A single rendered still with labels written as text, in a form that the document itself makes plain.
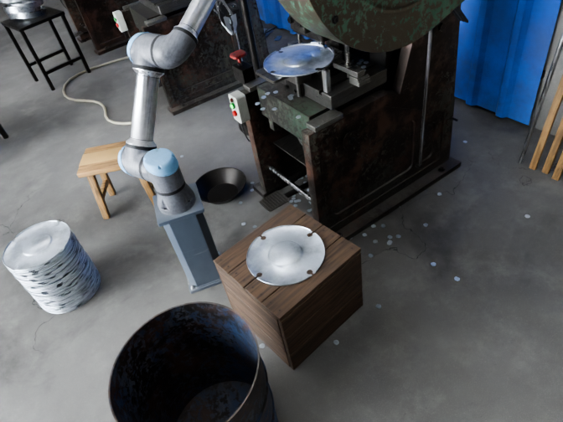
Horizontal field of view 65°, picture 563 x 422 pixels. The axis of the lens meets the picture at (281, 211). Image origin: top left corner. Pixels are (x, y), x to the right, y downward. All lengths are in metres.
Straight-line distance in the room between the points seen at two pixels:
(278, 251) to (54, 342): 1.10
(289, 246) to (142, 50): 0.88
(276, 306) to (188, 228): 0.53
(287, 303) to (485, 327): 0.79
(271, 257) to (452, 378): 0.77
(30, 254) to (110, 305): 0.40
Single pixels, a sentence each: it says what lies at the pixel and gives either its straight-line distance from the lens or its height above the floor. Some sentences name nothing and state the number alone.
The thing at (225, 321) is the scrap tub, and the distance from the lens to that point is 1.46.
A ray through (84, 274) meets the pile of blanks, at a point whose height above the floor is 0.13.
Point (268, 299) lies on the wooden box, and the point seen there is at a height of 0.35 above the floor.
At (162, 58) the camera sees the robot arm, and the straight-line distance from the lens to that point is 1.69.
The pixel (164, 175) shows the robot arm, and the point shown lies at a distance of 1.68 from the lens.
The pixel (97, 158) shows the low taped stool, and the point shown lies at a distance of 2.55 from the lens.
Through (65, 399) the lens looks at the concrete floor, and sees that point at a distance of 2.05.
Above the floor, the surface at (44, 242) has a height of 0.32.
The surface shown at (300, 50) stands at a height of 0.78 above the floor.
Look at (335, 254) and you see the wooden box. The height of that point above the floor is 0.35.
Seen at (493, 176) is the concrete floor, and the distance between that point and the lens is 2.53.
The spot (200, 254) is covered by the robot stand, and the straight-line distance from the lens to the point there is 1.93.
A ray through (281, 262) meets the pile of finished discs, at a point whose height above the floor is 0.36.
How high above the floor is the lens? 1.57
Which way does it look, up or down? 42 degrees down
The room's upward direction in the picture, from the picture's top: 11 degrees counter-clockwise
